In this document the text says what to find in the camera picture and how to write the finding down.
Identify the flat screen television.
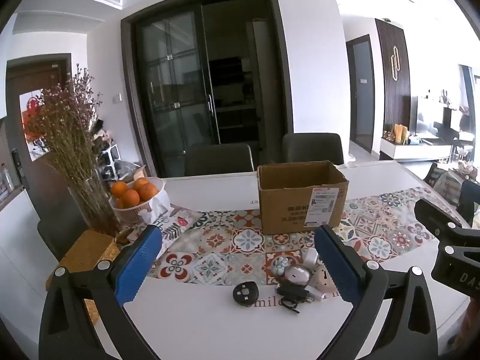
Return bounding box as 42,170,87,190
412,95,462,139

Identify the brown cardboard box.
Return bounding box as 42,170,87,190
257,160,349,235

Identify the dried flower bouquet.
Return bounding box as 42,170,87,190
24,64,104,196

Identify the dark hallway door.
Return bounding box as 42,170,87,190
346,34,376,154

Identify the chair with patterned cushion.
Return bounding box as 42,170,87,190
424,163,460,205

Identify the white shoe rack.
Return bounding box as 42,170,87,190
95,144,121,181

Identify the black framed sliding glass door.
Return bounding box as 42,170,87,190
121,0,294,179

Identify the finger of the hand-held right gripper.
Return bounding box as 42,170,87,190
414,198,480,247

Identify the pile of oranges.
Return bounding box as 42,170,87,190
110,177,159,210

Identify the patterned tile print table runner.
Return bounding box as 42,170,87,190
148,185,469,287

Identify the clear glass vase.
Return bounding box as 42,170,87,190
67,178,121,237

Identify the brown wooden entrance door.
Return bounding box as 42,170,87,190
5,53,72,211

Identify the woven straw tissue box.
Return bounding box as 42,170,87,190
45,230,126,325

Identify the white television cabinet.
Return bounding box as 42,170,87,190
379,135,452,163

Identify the small cardboard box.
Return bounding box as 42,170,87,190
124,163,148,182

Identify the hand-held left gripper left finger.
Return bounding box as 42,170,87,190
38,224,167,360

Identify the white plastic fruit basket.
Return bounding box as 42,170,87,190
109,177,171,227

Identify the dark slatted wall panel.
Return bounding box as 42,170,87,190
375,19,411,160

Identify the person's right forearm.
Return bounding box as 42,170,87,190
448,296,480,360

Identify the black round device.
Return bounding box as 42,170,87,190
232,282,259,305

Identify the white plastic bag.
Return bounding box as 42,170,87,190
140,195,172,229

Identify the black charger with cable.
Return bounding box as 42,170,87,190
275,283,312,314

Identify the dark grey dining chair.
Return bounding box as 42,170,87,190
281,132,344,166
184,143,256,177
37,202,89,261

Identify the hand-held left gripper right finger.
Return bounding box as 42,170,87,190
314,224,439,360

